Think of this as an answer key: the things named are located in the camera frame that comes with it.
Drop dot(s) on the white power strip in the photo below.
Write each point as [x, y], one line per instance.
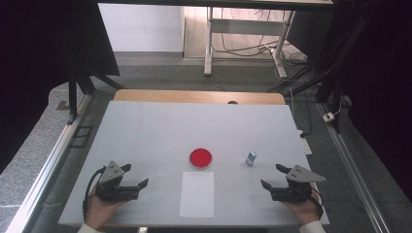
[305, 144]

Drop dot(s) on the black square floor frame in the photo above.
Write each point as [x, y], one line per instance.
[73, 137]

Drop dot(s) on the person's right hand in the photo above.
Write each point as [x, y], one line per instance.
[304, 212]

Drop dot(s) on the white desk frame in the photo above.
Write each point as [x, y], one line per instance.
[246, 26]

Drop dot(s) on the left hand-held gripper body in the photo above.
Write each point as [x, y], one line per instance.
[111, 176]

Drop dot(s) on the large white board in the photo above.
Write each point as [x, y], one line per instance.
[162, 129]

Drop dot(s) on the black curtain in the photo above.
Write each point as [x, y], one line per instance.
[39, 58]
[382, 81]

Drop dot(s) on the round red ink pad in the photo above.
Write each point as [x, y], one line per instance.
[200, 157]

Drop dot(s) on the white paper sheet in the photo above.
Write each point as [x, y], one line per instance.
[197, 194]

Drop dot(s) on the small white power adapter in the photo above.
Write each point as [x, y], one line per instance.
[328, 117]

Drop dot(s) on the black metal stand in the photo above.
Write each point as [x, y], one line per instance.
[73, 97]
[335, 87]

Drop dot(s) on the person's left hand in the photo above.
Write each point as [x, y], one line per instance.
[100, 213]

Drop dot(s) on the wooden table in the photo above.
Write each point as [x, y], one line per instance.
[181, 96]

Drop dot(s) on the aluminium floor rail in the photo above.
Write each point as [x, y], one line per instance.
[45, 171]
[353, 168]

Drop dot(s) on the small blue white stamp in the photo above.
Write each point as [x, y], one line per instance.
[251, 158]

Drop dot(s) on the dark round table grommet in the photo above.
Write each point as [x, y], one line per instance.
[232, 102]

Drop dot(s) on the white wall panel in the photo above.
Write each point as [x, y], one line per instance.
[142, 27]

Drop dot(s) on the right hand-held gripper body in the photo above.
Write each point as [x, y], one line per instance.
[299, 184]

